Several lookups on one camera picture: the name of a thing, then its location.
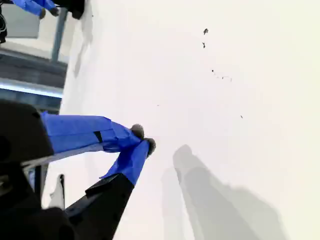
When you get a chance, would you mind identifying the grey background frame post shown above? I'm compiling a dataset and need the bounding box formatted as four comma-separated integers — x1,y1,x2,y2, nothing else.
50,6,69,63

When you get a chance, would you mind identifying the black camera box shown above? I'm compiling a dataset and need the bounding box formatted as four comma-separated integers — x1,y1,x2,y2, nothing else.
53,0,86,20

